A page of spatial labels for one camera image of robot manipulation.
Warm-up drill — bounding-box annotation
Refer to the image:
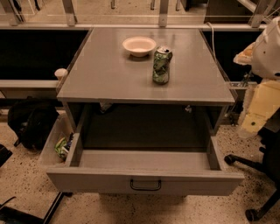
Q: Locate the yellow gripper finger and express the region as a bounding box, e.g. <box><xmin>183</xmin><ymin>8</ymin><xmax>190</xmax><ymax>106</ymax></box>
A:
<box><xmin>233</xmin><ymin>43</ymin><xmax>255</xmax><ymax>66</ymax></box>
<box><xmin>240</xmin><ymin>80</ymin><xmax>280</xmax><ymax>135</ymax></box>

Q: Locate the green soda can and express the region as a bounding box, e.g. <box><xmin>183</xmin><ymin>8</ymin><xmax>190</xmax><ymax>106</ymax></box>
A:
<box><xmin>152</xmin><ymin>45</ymin><xmax>173</xmax><ymax>85</ymax></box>

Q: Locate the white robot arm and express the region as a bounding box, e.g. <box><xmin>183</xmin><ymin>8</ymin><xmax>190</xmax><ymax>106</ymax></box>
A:
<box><xmin>234</xmin><ymin>17</ymin><xmax>280</xmax><ymax>138</ymax></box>

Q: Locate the grey open drawer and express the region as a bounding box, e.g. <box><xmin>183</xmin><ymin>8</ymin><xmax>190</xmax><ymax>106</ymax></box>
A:
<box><xmin>45</xmin><ymin>102</ymin><xmax>245</xmax><ymax>197</ymax></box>

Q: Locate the metal diagonal rod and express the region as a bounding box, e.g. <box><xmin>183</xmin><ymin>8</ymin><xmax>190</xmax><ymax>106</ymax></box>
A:
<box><xmin>239</xmin><ymin>72</ymin><xmax>253</xmax><ymax>87</ymax></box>

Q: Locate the white bowl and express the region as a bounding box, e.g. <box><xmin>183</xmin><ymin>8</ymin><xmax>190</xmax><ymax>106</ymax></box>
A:
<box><xmin>122</xmin><ymin>37</ymin><xmax>156</xmax><ymax>57</ymax></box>

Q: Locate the grey cabinet table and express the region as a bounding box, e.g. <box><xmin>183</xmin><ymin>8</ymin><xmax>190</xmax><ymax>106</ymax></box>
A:
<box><xmin>58</xmin><ymin>28</ymin><xmax>235</xmax><ymax>127</ymax></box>

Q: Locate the white paper cup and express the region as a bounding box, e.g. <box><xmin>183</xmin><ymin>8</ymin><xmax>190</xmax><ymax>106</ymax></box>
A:
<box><xmin>54</xmin><ymin>68</ymin><xmax>68</xmax><ymax>81</ymax></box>

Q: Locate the green snack bag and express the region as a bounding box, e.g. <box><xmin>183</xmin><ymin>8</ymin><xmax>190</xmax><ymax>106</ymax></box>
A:
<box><xmin>54</xmin><ymin>137</ymin><xmax>68</xmax><ymax>160</ymax></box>

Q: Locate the black backpack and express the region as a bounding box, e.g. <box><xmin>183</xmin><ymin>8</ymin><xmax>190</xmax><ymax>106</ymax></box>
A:
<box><xmin>8</xmin><ymin>98</ymin><xmax>59</xmax><ymax>151</ymax></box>

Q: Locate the black stand base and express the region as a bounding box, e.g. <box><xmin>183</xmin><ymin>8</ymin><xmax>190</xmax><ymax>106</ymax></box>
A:
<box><xmin>0</xmin><ymin>192</ymin><xmax>73</xmax><ymax>224</ymax></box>

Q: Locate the white cable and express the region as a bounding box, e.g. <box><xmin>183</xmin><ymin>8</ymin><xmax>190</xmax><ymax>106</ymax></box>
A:
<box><xmin>206</xmin><ymin>22</ymin><xmax>218</xmax><ymax>63</ymax></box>

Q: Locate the black drawer handle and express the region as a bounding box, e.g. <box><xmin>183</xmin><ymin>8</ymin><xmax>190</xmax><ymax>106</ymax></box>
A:
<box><xmin>129</xmin><ymin>179</ymin><xmax>162</xmax><ymax>192</ymax></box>

